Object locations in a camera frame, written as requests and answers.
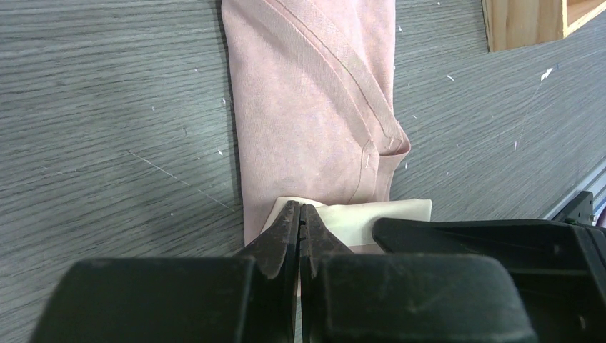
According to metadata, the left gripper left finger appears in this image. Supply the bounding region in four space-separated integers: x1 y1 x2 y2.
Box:
238 201 300 342

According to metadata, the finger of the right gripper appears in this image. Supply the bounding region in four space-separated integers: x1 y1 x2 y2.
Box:
372 219 605 342

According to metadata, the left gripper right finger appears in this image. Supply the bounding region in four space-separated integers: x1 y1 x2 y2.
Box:
299 204 352 342

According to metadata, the pink underwear cream waistband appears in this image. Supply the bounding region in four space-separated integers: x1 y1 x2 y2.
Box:
221 1 432 252

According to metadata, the wooden compartment tray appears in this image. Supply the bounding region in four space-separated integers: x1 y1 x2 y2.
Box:
482 0 605 52

